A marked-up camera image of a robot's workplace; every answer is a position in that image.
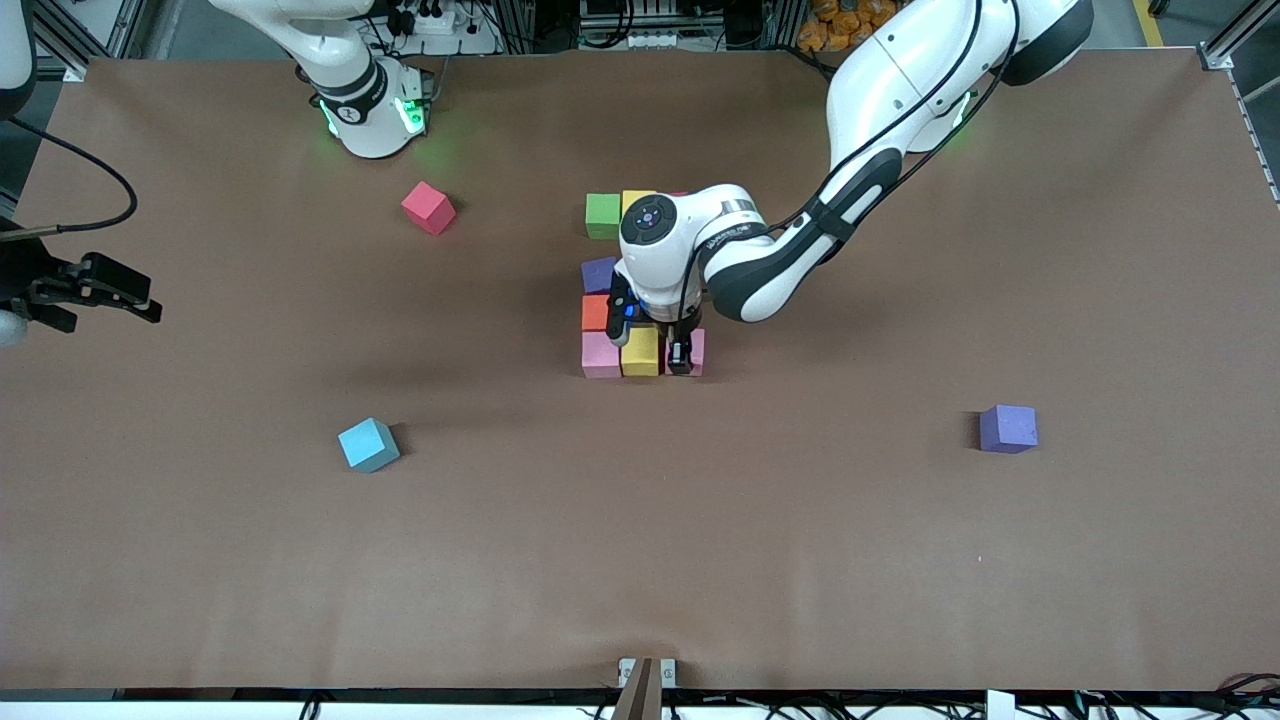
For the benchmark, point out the white power strip with plugs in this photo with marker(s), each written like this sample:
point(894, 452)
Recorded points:
point(470, 40)

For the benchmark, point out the pink foam cube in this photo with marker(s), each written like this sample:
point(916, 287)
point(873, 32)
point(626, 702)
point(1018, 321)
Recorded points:
point(600, 356)
point(699, 355)

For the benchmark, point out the orange packets pile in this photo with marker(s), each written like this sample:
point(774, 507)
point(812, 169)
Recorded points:
point(835, 25)

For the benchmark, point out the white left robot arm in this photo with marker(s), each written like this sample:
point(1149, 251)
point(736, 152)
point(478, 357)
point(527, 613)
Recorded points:
point(900, 70)

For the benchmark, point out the aluminium frame profile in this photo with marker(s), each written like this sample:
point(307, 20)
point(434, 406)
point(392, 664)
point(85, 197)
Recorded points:
point(70, 45)
point(1235, 35)

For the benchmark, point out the silver metal bracket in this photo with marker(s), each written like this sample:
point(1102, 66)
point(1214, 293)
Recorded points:
point(670, 672)

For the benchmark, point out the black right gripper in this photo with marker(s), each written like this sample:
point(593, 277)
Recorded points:
point(22, 276)

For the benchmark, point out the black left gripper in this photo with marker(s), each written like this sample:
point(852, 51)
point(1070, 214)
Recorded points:
point(680, 352)

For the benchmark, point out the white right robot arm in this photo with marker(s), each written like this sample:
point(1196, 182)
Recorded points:
point(365, 100)

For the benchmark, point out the orange foam cube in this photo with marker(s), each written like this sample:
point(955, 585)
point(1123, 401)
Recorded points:
point(594, 312)

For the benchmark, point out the brown camera post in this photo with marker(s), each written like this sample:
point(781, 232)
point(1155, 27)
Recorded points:
point(640, 700)

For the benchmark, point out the blue foam cube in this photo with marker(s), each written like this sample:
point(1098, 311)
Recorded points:
point(368, 445)

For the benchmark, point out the small white power strip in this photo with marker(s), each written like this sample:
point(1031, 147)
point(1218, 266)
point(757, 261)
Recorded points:
point(652, 40)

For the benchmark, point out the purple foam cube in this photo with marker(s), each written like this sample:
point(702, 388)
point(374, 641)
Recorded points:
point(597, 275)
point(1008, 427)

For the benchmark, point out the green foam cube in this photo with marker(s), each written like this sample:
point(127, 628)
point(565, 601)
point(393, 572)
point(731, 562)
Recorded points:
point(603, 216)

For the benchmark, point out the yellow foam cube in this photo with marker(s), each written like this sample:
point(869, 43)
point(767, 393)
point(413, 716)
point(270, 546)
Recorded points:
point(640, 352)
point(635, 198)

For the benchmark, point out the brown table cover sheet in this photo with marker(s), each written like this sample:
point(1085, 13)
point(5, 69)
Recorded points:
point(640, 560)

